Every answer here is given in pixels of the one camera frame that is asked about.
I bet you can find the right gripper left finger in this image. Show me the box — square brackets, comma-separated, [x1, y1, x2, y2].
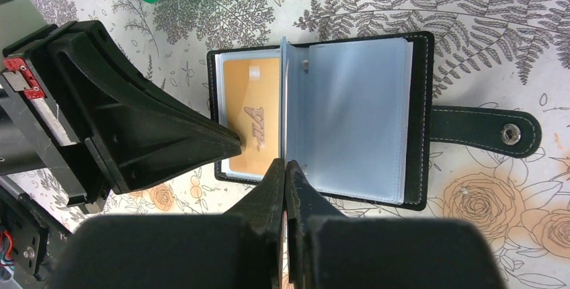
[225, 158, 285, 288]

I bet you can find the gold credit card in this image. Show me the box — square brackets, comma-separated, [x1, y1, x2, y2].
[222, 57, 281, 180]

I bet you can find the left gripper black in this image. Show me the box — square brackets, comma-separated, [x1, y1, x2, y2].
[1, 21, 241, 285]

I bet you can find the black card holder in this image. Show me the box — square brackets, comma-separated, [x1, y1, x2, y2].
[206, 31, 542, 210]

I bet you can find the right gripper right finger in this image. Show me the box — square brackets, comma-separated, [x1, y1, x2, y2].
[285, 160, 347, 288]

